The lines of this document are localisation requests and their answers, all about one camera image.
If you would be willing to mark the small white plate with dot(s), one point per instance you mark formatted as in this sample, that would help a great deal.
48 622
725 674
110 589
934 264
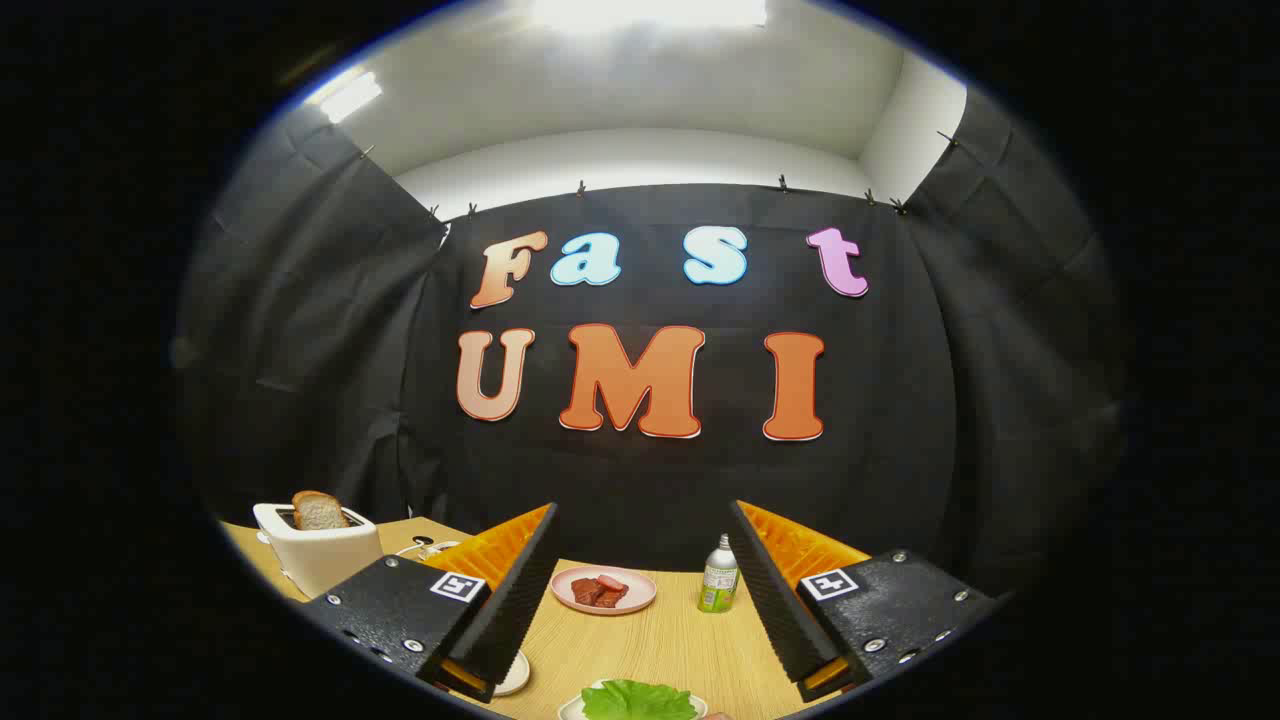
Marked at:
570 711

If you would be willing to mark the brown meat slices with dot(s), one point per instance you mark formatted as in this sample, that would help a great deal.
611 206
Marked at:
590 593

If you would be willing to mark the ceiling light panel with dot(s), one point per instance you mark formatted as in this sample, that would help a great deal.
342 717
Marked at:
650 12
350 97

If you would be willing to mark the white toaster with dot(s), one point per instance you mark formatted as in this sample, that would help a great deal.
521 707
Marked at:
330 560

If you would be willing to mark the large white plate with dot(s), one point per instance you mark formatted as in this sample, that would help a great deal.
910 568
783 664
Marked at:
515 675

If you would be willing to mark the pink plate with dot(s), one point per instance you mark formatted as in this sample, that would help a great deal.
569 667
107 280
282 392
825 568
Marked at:
640 600

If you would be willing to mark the toasted bread slice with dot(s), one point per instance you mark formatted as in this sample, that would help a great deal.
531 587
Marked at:
320 512

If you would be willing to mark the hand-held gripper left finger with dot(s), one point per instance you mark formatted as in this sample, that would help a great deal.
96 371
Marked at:
520 590

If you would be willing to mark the green lettuce leaf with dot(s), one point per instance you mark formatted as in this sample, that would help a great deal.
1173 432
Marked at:
640 702

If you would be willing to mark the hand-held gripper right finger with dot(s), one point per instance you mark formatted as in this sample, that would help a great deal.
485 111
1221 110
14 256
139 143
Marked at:
770 590

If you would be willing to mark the black backdrop cloth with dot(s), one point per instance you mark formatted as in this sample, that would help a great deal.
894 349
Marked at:
650 480

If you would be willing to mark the divided white bean tray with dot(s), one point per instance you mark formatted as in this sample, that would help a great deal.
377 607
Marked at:
445 547

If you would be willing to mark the green label bottle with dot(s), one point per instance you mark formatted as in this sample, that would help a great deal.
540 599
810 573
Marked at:
718 585

